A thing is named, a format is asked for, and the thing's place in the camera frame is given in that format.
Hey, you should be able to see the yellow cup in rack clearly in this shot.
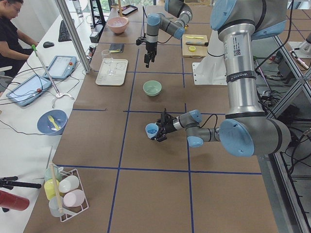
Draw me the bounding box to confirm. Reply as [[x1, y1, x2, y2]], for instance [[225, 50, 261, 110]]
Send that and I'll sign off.
[[44, 179, 56, 200]]

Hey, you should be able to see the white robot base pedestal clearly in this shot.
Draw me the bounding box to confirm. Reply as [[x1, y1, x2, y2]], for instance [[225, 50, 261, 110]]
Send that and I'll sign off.
[[192, 30, 227, 85]]

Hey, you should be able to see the pink bowl with ice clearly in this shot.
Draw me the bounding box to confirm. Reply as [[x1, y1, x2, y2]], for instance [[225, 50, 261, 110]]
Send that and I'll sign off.
[[107, 17, 129, 34]]

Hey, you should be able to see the aluminium frame post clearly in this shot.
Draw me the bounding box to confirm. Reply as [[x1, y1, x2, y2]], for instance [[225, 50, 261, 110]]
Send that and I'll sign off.
[[55, 0, 91, 74]]

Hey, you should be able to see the seated person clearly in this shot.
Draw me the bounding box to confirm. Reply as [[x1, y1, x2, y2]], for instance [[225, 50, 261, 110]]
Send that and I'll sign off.
[[0, 0, 38, 77]]

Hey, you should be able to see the grey folded cloth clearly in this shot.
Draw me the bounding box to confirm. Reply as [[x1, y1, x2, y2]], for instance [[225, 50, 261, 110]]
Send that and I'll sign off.
[[109, 43, 124, 53]]

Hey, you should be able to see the wooden cutting board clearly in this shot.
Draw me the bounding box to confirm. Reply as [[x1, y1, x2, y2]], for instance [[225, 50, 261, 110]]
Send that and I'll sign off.
[[182, 34, 208, 57]]

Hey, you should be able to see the light blue plastic cup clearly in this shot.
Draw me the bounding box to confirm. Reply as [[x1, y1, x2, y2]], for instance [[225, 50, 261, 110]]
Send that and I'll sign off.
[[145, 123, 159, 140]]

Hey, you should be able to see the yellow plastic fork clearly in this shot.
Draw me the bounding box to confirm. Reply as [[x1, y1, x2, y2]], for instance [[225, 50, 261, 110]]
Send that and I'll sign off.
[[48, 115, 60, 131]]

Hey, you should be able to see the black computer mouse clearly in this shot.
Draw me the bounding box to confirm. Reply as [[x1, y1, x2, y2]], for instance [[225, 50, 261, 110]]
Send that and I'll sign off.
[[43, 41, 54, 48]]

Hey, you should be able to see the clear glass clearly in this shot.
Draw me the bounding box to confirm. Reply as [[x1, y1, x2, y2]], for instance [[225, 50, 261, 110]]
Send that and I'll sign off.
[[101, 50, 115, 76]]

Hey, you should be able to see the clear cup in rack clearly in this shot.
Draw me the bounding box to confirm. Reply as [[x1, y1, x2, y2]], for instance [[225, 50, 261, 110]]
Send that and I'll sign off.
[[49, 196, 64, 217]]

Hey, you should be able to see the blue bowl with fork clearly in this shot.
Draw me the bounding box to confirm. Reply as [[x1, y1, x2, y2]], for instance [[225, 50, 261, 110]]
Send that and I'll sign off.
[[37, 109, 68, 136]]

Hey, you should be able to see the far teach pendant tablet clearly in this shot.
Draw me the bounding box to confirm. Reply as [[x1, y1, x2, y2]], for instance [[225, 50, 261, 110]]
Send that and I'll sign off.
[[47, 55, 77, 80]]

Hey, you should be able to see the black keyboard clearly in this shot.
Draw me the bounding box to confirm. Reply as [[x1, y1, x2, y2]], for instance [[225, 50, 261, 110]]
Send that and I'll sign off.
[[58, 20, 71, 42]]

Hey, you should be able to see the yellow plastic knife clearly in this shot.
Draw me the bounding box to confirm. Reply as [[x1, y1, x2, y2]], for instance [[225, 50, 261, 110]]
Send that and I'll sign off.
[[185, 35, 204, 39]]

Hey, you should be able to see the green bowl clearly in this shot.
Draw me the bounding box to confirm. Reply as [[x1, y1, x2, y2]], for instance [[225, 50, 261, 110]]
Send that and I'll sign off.
[[143, 80, 162, 97]]

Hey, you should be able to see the pink cup in rack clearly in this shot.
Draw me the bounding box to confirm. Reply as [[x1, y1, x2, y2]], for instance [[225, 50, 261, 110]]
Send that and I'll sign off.
[[63, 189, 85, 207]]

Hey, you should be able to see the green cup in rack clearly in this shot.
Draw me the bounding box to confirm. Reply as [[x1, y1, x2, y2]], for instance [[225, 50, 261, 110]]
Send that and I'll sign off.
[[44, 166, 62, 182]]

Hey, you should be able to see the half lemon slice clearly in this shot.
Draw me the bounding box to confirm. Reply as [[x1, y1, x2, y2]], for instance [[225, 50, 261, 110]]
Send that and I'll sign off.
[[189, 46, 196, 52]]

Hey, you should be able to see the near teach pendant tablet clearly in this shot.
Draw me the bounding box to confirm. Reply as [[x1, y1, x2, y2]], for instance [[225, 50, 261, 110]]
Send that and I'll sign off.
[[6, 75, 52, 106]]

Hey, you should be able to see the black tripod handle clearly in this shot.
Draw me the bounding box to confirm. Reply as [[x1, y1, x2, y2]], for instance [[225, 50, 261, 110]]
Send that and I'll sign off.
[[0, 176, 42, 190]]

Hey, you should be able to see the red bottle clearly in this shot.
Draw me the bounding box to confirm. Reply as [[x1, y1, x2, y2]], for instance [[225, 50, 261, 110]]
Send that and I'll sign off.
[[0, 190, 30, 213]]

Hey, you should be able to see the white cup in rack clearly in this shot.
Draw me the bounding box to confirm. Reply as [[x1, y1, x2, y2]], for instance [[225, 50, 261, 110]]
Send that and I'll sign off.
[[58, 175, 80, 193]]

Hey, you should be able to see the cream bear tray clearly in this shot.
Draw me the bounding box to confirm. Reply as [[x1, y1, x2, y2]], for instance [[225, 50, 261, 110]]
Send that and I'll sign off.
[[95, 59, 128, 86]]

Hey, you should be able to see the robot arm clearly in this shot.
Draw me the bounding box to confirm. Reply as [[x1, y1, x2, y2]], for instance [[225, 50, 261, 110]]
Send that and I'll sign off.
[[143, 0, 192, 68], [145, 0, 291, 157]]

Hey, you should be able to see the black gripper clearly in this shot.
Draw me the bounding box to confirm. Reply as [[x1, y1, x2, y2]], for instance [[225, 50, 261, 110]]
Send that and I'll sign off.
[[144, 41, 157, 68], [148, 116, 181, 142]]

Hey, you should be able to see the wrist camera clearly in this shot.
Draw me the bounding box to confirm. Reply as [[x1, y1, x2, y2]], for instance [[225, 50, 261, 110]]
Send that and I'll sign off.
[[136, 36, 146, 46], [161, 108, 171, 123]]

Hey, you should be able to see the steel muddler black tip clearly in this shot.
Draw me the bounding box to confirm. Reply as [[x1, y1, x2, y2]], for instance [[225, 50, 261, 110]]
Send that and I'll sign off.
[[186, 42, 209, 47]]

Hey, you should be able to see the teach pendant tablet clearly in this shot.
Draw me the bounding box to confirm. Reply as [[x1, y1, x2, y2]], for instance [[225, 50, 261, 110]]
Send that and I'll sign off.
[[47, 55, 77, 80], [6, 75, 52, 106]]

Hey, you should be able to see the metal reacher stick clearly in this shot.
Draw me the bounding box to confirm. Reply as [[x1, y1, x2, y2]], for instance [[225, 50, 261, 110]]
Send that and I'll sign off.
[[31, 44, 75, 109]]

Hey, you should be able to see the white wire cup rack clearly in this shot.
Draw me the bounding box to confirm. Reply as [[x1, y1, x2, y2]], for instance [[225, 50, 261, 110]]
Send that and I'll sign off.
[[44, 163, 89, 222]]

